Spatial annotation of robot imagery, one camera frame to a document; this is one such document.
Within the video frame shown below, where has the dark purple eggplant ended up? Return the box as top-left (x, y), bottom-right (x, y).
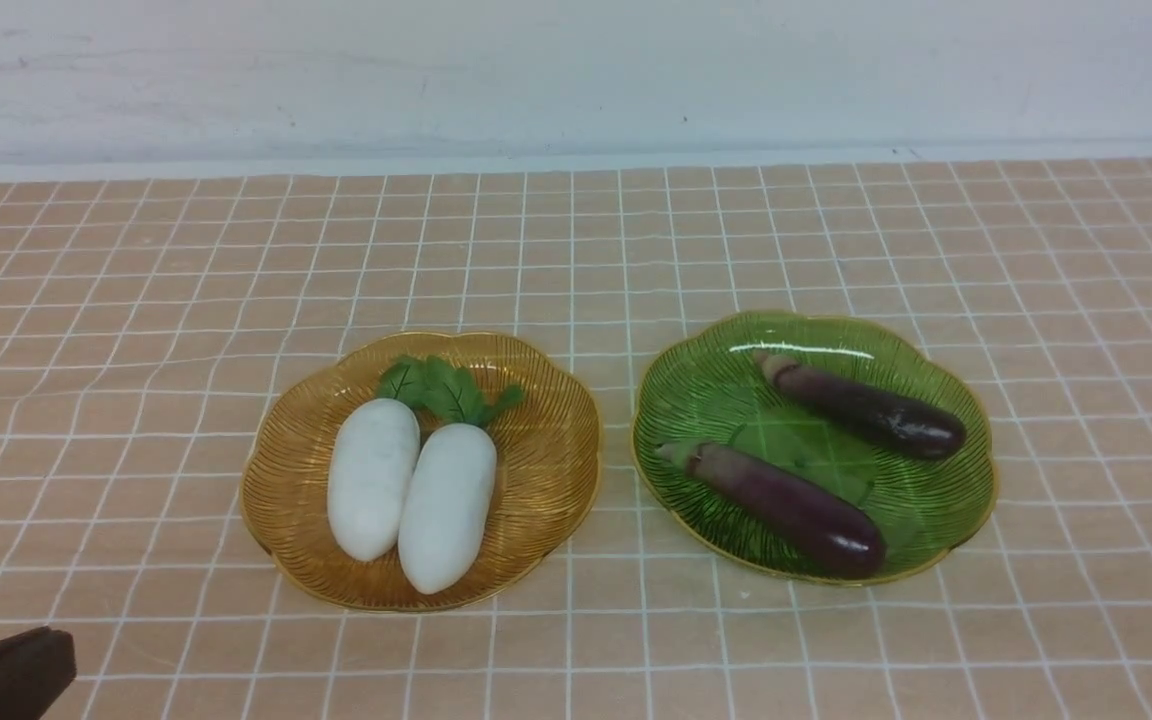
top-left (751, 348), bottom-right (967, 461)

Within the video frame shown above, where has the white radish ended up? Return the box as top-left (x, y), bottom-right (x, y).
top-left (326, 355), bottom-right (426, 562)
top-left (397, 355), bottom-right (525, 594)

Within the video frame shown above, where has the green ribbed glass plate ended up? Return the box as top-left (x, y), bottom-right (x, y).
top-left (632, 311), bottom-right (998, 585)

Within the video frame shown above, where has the beige checked tablecloth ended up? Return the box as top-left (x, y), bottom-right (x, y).
top-left (0, 159), bottom-right (1152, 719)

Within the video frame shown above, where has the amber ribbed glass plate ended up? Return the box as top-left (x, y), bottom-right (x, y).
top-left (238, 332), bottom-right (602, 612)

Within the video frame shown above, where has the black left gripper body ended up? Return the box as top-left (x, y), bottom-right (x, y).
top-left (0, 626), bottom-right (77, 719)

